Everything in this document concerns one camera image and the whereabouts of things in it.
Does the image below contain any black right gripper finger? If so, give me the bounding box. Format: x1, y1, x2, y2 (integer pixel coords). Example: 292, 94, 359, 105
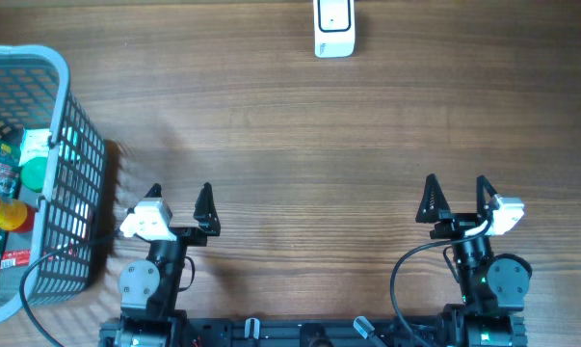
476, 175, 497, 217
415, 173, 451, 224

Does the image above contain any green lid jar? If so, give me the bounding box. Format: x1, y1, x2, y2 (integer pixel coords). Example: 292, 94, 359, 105
20, 157, 47, 193

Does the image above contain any red yellow sauce bottle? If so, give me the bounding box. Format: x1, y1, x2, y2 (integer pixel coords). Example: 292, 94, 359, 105
0, 197, 37, 233

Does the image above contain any teal white small packet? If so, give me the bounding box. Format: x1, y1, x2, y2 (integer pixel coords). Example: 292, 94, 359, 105
19, 128, 51, 167

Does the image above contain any red white stick packet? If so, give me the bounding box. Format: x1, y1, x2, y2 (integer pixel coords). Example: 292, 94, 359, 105
0, 249, 31, 270

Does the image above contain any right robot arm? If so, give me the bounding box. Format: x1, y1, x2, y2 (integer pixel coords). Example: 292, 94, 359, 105
416, 173, 532, 347

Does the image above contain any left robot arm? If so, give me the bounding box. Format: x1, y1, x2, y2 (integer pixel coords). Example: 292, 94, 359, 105
106, 182, 221, 347

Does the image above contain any white barcode scanner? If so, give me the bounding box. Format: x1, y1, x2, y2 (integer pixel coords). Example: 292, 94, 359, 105
312, 0, 356, 59

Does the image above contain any grey plastic shopping basket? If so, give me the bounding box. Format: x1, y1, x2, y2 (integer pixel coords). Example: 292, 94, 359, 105
0, 45, 107, 323

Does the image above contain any black right camera cable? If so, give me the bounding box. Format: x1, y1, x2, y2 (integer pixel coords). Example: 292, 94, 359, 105
389, 219, 492, 347

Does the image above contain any black camera cable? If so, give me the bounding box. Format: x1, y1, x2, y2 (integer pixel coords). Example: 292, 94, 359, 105
389, 219, 492, 347
18, 231, 122, 347

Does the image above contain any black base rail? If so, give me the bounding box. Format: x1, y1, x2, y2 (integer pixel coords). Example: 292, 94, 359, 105
98, 315, 530, 347

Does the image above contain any black left camera cable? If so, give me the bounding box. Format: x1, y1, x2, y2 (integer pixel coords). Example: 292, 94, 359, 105
18, 231, 122, 347

